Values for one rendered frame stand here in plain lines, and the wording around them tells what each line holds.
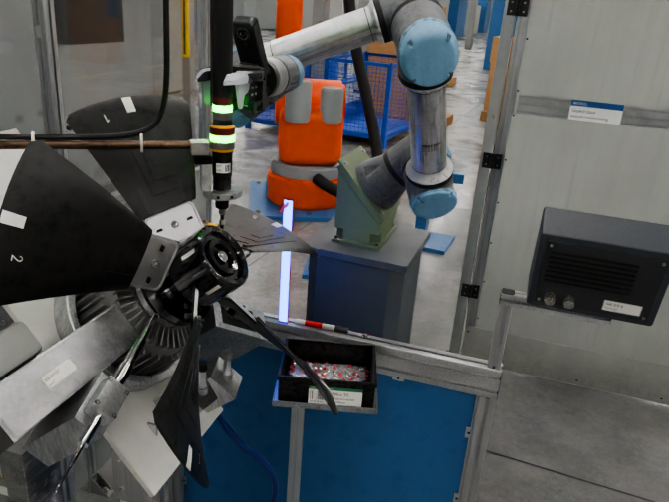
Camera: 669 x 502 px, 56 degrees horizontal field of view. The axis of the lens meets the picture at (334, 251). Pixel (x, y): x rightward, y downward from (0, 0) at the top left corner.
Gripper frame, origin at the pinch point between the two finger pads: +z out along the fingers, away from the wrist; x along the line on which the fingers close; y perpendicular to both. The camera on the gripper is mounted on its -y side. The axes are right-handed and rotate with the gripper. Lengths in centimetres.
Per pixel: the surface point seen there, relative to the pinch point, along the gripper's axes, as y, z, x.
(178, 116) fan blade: 9.4, -9.3, 12.0
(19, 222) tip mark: 17.2, 32.9, 11.2
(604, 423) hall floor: 149, -159, -108
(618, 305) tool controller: 41, -35, -76
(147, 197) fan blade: 21.6, 3.8, 10.7
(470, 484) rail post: 99, -39, -54
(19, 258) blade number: 21.7, 34.1, 10.7
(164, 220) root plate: 25.1, 4.1, 7.2
